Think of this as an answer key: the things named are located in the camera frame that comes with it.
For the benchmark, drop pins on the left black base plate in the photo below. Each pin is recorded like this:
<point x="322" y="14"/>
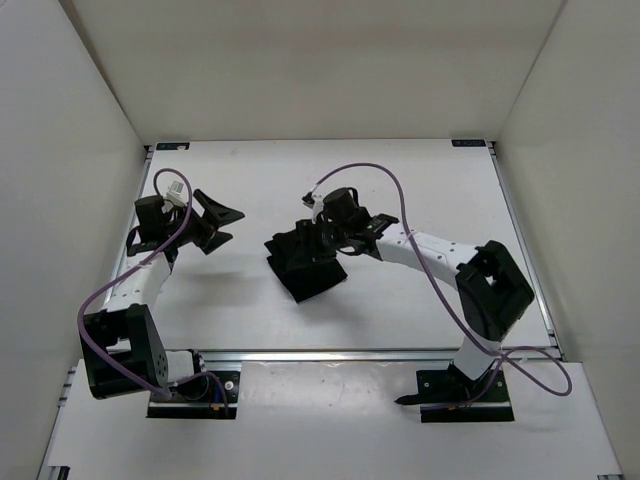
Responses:
<point x="202" y="398"/>

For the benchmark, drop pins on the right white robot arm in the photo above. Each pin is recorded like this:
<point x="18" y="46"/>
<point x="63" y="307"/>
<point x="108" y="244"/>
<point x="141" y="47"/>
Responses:
<point x="492" y="290"/>

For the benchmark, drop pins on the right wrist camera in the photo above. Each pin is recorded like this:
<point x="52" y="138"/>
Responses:
<point x="315" y="202"/>

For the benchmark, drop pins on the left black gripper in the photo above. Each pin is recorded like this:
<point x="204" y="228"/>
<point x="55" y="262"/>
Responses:
<point x="214" y="216"/>

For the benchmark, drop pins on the blue corner label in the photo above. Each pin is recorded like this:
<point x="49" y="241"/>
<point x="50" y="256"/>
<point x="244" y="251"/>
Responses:
<point x="468" y="143"/>
<point x="172" y="146"/>

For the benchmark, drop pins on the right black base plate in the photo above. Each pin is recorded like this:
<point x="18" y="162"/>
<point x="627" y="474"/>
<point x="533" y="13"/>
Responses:
<point x="448" y="396"/>

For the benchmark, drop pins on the right blue corner label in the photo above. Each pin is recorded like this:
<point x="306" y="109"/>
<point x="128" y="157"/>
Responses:
<point x="468" y="143"/>

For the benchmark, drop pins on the black skirt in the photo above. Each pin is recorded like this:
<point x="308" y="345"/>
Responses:
<point x="294" y="272"/>

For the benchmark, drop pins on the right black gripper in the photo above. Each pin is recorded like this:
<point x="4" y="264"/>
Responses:
<point x="307" y="232"/>

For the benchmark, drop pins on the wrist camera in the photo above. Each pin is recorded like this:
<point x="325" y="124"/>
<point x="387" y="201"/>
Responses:
<point x="315" y="202"/>
<point x="174" y="192"/>

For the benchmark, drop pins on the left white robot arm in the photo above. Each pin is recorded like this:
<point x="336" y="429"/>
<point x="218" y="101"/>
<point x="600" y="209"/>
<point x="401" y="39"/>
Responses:
<point x="122" y="348"/>

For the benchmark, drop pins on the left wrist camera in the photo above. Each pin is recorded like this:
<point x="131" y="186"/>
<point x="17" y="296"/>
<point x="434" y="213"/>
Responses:
<point x="174" y="192"/>

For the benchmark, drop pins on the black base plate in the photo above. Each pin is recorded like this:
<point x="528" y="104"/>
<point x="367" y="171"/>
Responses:
<point x="448" y="396"/>
<point x="202" y="398"/>

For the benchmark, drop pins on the left blue corner label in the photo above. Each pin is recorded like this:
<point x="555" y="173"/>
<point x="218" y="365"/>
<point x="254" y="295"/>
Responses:
<point x="172" y="146"/>

